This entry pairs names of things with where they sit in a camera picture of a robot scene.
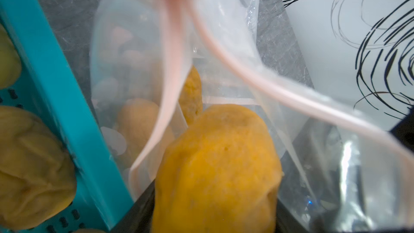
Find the potato right edge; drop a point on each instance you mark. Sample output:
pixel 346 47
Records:
pixel 11 65

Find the large potato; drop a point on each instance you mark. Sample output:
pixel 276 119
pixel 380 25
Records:
pixel 136 121

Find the reddish potato lower right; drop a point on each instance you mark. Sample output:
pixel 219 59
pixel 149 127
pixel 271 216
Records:
pixel 37 173

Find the teal plastic basket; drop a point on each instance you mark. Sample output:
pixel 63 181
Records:
pixel 48 88

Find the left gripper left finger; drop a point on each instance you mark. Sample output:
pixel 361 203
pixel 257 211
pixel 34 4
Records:
pixel 139 217

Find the clear zipper bag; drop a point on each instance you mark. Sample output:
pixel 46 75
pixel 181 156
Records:
pixel 339 172

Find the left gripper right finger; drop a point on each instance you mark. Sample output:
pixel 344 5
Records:
pixel 291 218

